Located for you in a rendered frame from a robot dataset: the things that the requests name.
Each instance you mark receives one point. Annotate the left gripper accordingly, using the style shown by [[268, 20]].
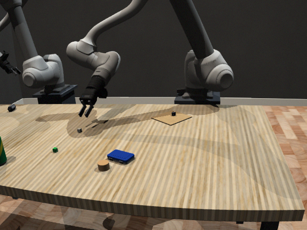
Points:
[[95, 88]]

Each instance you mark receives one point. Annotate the blue case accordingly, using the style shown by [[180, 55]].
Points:
[[120, 156]]

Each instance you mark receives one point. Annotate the green drink can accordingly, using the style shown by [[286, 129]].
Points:
[[3, 158]]

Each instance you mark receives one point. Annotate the brown cylinder with tan top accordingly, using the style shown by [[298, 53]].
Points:
[[103, 165]]

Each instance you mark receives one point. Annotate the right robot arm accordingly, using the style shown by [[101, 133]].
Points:
[[45, 72]]

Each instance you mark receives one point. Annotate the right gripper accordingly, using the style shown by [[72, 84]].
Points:
[[4, 64]]

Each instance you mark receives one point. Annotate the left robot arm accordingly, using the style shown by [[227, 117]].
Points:
[[206, 71]]

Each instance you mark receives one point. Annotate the tan square mat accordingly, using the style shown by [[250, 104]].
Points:
[[167, 117]]

